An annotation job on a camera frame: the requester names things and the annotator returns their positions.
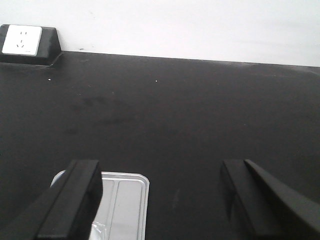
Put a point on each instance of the black white power socket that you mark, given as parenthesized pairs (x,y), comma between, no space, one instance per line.
(29,45)

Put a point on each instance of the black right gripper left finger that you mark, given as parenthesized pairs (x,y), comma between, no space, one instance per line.
(66,210)

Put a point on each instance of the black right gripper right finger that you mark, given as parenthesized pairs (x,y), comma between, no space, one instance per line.
(261,207)

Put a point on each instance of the metal tray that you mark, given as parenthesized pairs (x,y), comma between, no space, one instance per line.
(123,206)

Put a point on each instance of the clear glass beaker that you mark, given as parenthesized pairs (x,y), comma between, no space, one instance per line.
(98,231)

